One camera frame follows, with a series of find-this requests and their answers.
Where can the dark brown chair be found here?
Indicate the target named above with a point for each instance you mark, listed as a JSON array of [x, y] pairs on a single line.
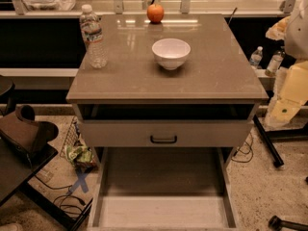
[[25, 150]]

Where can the green chip bag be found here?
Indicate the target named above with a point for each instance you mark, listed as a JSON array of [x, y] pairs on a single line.
[[79, 156]]

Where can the black stand leg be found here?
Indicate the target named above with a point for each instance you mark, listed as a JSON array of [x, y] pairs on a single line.
[[270, 137]]

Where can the small water bottle on ledge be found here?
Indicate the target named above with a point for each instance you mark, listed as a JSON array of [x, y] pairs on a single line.
[[256, 57]]

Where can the wire basket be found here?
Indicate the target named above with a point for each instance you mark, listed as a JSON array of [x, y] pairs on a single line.
[[72, 135]]

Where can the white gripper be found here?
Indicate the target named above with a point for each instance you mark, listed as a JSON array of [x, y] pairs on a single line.
[[297, 38]]

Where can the grey drawer cabinet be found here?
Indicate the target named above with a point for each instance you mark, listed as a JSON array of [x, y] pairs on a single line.
[[182, 83]]

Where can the clear bottle with dark cap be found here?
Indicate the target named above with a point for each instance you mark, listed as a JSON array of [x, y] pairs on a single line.
[[275, 61]]

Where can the clear plastic water bottle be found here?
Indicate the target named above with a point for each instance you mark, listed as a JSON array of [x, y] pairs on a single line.
[[92, 35]]

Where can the top drawer with black handle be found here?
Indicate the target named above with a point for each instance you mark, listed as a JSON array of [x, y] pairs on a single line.
[[179, 133]]

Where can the white ceramic bowl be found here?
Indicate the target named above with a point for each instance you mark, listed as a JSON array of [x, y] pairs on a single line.
[[170, 53]]

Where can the open middle drawer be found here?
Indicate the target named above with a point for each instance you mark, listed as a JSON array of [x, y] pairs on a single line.
[[162, 189]]

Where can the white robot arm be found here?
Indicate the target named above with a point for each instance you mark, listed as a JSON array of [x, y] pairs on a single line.
[[294, 30]]

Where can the orange fruit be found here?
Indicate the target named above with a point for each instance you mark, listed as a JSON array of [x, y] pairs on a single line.
[[155, 13]]

